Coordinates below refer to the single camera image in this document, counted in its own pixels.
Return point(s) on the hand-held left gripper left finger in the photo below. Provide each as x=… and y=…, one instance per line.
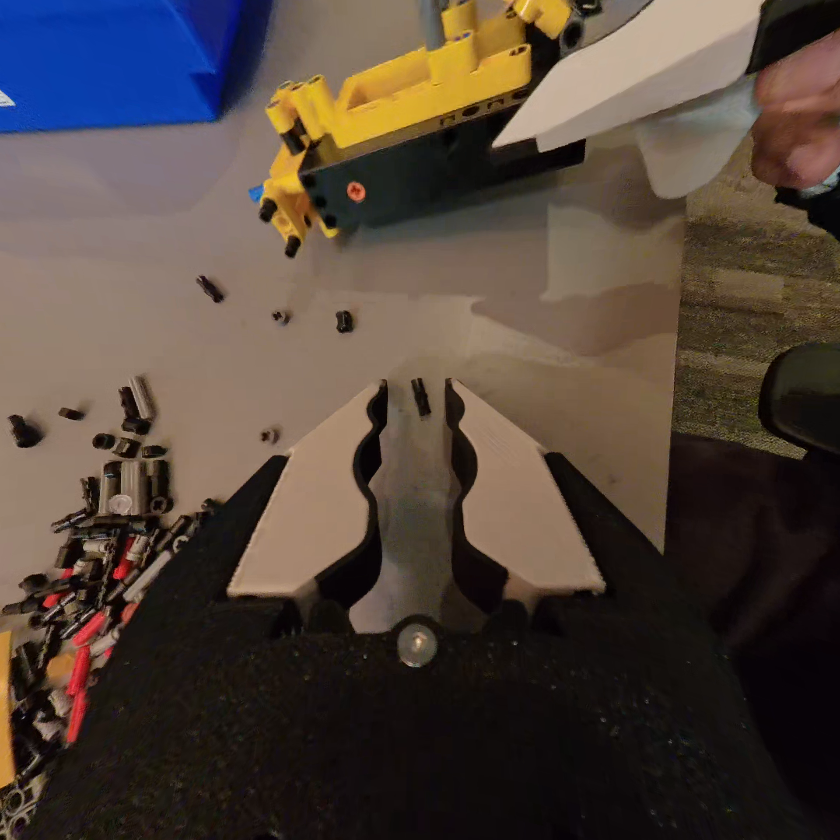
x=308, y=518

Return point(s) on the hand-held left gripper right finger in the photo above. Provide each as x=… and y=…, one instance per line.
x=525, y=518

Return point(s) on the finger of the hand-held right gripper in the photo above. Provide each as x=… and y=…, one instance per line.
x=630, y=72

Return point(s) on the short black connector pin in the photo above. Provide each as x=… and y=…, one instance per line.
x=421, y=397

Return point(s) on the pile of toy brick parts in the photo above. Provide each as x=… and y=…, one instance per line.
x=92, y=577

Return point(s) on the yellow black toy brick assembly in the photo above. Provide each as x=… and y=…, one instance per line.
x=407, y=170

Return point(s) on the person's right forearm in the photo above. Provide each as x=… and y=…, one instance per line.
x=820, y=213

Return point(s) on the person's right hand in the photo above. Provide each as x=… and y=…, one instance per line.
x=800, y=118

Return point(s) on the blue plastic bin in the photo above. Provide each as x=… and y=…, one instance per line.
x=98, y=59

